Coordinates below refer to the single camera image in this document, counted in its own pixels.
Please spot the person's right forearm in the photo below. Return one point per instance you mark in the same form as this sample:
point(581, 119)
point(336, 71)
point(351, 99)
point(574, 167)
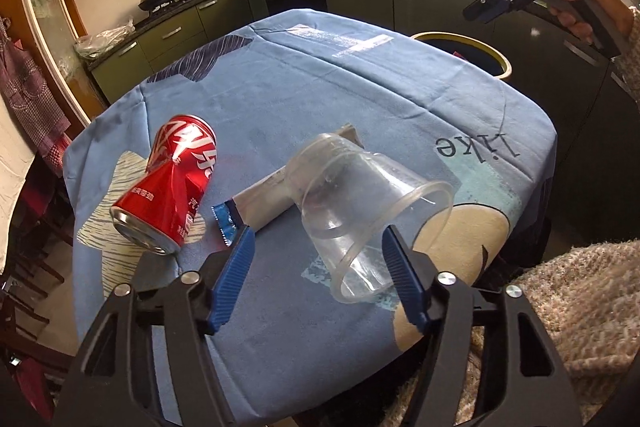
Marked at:
point(631, 57)

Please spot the yellow rimmed trash bin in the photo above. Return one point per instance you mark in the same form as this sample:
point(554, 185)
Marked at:
point(500, 59)

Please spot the dark wooden chair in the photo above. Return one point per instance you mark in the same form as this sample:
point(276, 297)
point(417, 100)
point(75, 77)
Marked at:
point(35, 232)

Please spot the plaid apron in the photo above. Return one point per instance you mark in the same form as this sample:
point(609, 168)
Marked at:
point(30, 97)

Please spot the dented red soda can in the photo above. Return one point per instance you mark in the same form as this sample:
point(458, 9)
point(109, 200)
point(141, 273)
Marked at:
point(170, 187)

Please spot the clear plastic cup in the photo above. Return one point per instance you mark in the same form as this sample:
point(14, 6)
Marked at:
point(360, 187)

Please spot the clear plastic bag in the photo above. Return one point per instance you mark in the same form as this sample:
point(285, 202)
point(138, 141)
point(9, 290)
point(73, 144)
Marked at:
point(105, 39)

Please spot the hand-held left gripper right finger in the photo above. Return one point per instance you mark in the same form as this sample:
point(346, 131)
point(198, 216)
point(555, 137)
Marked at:
point(402, 277)

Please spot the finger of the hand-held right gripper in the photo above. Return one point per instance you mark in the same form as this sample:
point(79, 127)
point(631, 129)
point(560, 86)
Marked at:
point(485, 8)

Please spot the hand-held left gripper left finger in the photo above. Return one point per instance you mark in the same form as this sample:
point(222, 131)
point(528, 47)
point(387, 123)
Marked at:
point(232, 277)

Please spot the blue and silver snack wrapper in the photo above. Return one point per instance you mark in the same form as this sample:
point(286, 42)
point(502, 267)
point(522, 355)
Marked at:
point(265, 202)

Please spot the wooden framed glass door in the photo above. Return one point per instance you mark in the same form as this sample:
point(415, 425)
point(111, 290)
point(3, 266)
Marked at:
point(55, 32)

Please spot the blue printed tablecloth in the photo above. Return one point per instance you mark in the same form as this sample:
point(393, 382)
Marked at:
point(310, 77)

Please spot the knit sweater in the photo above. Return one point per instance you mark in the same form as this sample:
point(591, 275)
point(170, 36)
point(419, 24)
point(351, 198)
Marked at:
point(590, 307)

